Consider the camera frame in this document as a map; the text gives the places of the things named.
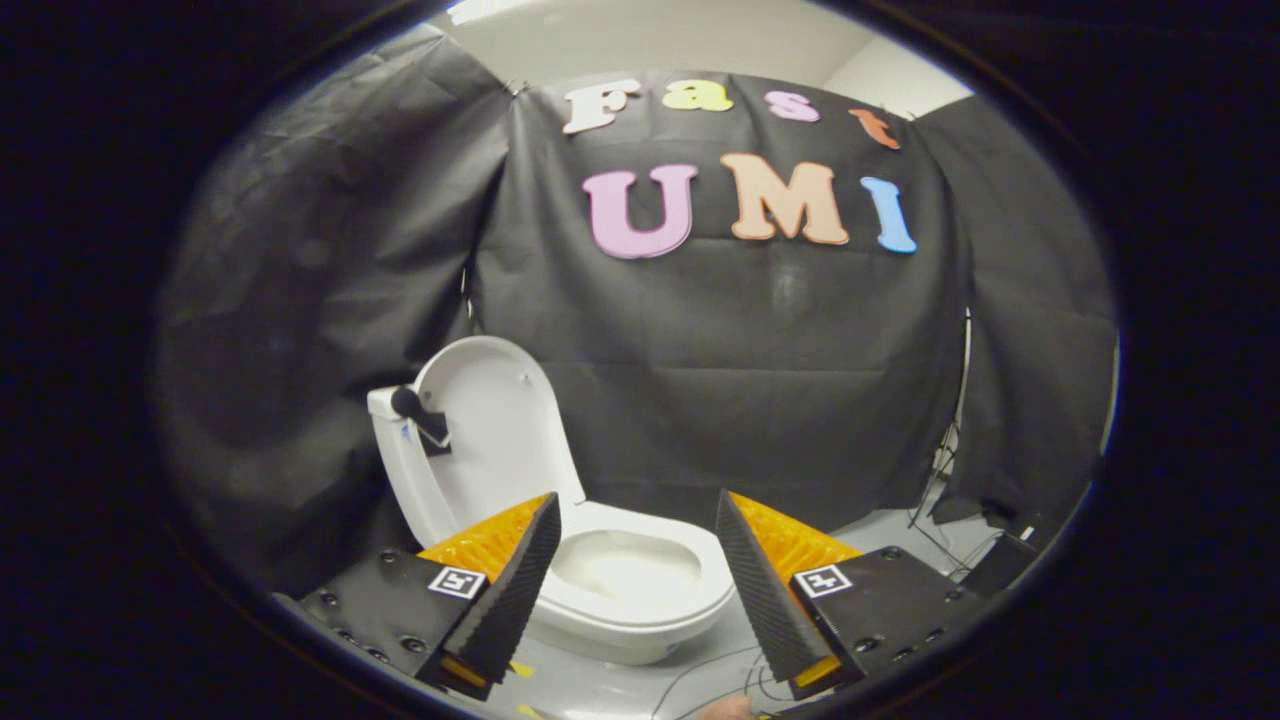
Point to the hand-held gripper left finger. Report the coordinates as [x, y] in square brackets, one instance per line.
[515, 590]

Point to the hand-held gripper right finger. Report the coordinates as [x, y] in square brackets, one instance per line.
[762, 590]

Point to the white toilet lid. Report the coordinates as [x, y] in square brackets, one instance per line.
[500, 420]

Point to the white toilet seat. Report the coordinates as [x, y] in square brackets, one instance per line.
[690, 610]

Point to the white ceramic toilet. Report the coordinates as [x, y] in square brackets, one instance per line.
[620, 640]

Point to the black backdrop cloth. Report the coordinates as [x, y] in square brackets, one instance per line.
[720, 380]

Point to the black box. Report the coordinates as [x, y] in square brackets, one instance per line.
[1005, 565]

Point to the black light stand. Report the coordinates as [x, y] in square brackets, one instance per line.
[962, 400]

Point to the ceiling light panel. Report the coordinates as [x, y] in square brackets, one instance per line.
[495, 10]

